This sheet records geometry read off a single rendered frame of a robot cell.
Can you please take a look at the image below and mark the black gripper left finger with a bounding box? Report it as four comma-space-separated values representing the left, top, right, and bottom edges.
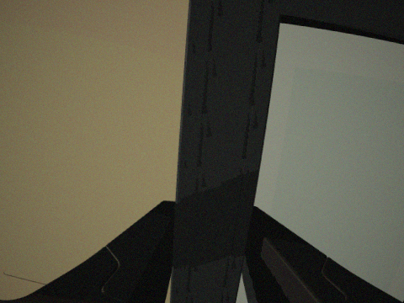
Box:
0, 200, 175, 303

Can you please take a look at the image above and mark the tan flat board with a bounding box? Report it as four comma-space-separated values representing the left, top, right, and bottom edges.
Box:
0, 0, 189, 300

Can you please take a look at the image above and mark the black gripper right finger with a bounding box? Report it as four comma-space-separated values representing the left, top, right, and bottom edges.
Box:
242, 206, 403, 303

